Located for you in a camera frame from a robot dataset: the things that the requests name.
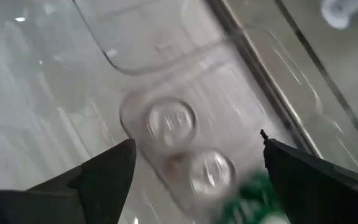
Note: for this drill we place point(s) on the green Sprite soda can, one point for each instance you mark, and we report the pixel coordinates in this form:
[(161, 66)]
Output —
[(250, 193)]

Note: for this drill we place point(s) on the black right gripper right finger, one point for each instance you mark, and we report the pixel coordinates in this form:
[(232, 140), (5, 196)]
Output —
[(322, 193)]

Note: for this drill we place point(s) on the clear plastic bin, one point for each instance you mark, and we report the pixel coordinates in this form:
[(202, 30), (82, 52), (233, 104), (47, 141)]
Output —
[(154, 31), (228, 102)]

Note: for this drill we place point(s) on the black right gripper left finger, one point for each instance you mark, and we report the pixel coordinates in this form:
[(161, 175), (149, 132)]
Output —
[(57, 202)]

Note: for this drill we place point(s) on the white round object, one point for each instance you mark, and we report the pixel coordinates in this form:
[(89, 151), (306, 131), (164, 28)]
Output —
[(340, 15)]

